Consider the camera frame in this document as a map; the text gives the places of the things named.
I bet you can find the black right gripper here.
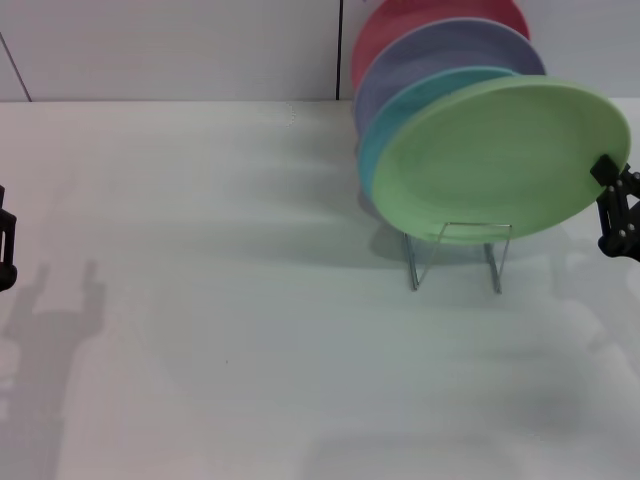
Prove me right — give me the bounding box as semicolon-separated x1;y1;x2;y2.
589;154;640;262

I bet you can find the green round plate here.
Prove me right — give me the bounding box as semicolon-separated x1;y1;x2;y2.
370;75;632;246

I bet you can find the purple round plate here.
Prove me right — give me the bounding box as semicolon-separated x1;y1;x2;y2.
353;17;547;136

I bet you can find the light blue round plate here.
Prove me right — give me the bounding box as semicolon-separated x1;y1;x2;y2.
357;67;521;202

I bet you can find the red round plate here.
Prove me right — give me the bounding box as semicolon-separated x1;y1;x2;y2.
350;0;531;92

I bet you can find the metal wire plate rack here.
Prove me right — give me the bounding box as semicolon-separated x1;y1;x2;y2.
403;221;514;295

